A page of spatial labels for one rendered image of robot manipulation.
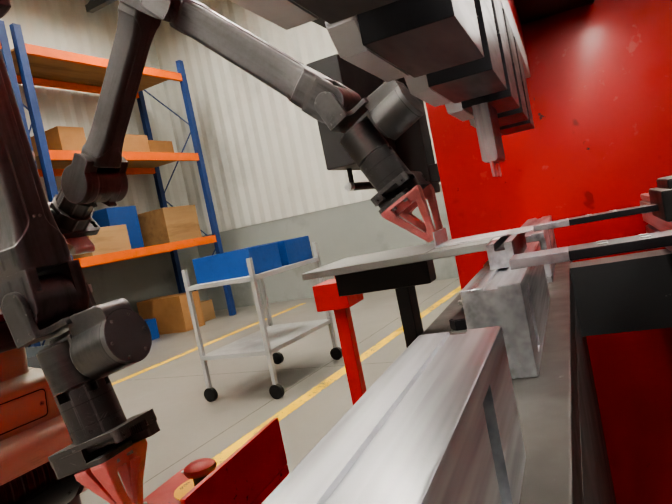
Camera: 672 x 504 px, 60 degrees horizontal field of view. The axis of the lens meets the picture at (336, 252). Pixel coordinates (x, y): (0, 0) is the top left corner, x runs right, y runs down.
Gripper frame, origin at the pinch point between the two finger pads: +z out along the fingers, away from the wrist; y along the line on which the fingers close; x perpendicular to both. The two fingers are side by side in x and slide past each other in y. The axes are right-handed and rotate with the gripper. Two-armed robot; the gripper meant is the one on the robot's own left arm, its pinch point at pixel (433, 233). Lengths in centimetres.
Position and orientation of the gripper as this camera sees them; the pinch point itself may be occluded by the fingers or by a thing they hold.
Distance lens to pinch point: 86.8
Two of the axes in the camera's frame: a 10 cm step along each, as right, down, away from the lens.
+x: -7.2, 5.9, 3.7
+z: 5.9, 8.0, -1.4
